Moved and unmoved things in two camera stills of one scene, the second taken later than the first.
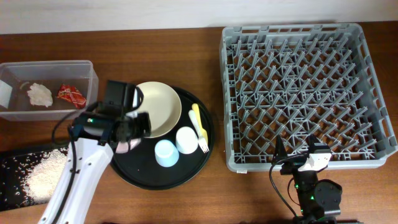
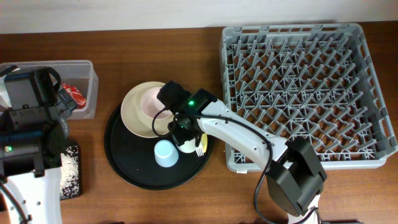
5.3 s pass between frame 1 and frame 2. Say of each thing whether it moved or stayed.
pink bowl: moved
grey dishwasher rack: stayed
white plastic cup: stayed
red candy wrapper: stayed
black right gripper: moved
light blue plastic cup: stayed
